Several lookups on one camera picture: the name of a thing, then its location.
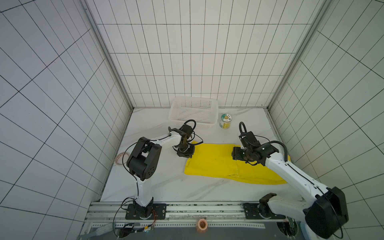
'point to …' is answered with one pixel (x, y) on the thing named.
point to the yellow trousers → (217, 160)
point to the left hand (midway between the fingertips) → (189, 159)
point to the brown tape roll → (202, 226)
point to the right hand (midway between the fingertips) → (236, 153)
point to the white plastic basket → (203, 110)
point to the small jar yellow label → (225, 122)
